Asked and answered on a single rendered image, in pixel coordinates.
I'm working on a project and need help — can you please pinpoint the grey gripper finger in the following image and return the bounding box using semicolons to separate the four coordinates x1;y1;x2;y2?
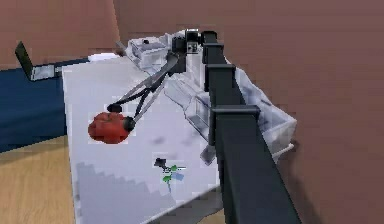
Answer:
122;79;168;133
106;54;180;114

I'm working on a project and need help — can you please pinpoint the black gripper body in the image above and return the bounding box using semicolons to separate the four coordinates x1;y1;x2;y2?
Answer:
170;35;188;75

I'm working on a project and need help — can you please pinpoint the red tomato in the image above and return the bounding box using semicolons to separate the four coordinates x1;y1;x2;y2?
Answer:
87;111;134;145

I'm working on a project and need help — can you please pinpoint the white desk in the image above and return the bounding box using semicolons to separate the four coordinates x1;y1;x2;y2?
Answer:
61;54;225;224

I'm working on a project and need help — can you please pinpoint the small white open box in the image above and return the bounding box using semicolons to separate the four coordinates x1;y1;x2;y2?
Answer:
127;35;170;73

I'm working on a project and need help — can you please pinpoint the black and grey laptop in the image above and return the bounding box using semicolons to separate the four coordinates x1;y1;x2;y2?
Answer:
14;40;64;82

